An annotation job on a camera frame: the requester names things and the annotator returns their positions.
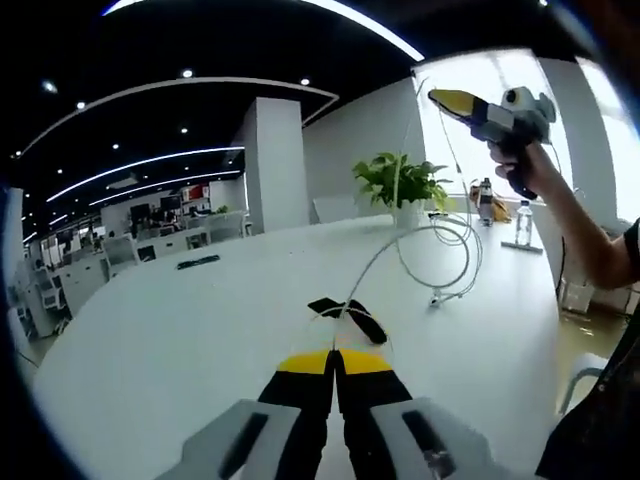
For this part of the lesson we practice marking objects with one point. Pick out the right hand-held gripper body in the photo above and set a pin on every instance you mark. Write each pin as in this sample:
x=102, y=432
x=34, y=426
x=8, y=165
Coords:
x=532, y=117

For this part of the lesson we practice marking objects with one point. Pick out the grey flat board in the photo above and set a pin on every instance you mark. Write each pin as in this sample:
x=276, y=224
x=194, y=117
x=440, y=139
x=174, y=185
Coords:
x=522, y=248

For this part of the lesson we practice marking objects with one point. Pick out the black flat device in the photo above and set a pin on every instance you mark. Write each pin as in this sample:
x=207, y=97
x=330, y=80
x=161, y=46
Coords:
x=197, y=262

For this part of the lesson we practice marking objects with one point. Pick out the person's right hand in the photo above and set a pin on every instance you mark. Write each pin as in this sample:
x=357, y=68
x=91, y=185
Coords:
x=545, y=167

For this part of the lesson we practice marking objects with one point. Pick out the white square pillar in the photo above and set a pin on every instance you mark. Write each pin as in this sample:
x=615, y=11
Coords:
x=275, y=165

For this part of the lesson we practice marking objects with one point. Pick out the green potted plant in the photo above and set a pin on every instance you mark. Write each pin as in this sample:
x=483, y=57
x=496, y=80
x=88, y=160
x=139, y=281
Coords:
x=395, y=180

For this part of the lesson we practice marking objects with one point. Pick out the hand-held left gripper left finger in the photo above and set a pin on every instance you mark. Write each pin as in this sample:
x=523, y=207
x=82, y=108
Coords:
x=240, y=440

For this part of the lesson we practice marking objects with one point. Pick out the long ceiling light strip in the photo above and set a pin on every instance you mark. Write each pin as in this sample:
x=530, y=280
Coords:
x=390, y=31

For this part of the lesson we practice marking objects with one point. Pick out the white plastic chair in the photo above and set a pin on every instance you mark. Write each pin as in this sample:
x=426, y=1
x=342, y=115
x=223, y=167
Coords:
x=580, y=375

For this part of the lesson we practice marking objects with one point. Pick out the orange bag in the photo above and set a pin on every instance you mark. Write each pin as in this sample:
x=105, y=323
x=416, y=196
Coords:
x=501, y=211

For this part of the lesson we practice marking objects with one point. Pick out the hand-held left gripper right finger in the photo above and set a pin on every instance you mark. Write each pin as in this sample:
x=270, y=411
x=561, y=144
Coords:
x=400, y=440

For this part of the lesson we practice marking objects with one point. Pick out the clear water bottle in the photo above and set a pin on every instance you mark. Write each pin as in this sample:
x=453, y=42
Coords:
x=524, y=225

